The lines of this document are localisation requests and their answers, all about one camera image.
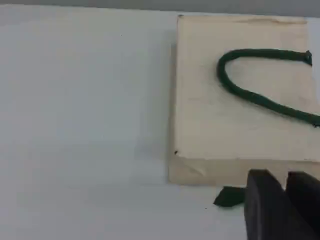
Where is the white canvas bag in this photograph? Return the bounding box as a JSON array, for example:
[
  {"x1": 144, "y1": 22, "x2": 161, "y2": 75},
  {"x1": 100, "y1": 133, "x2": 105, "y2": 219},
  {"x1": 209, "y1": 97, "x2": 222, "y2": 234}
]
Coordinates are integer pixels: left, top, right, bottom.
[{"x1": 168, "y1": 14, "x2": 320, "y2": 187}]

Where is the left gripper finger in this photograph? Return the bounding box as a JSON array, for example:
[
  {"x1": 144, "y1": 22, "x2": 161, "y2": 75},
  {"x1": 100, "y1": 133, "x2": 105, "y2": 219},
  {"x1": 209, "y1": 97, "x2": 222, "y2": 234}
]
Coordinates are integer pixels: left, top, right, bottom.
[
  {"x1": 244, "y1": 168, "x2": 320, "y2": 240},
  {"x1": 286, "y1": 171, "x2": 320, "y2": 240}
]

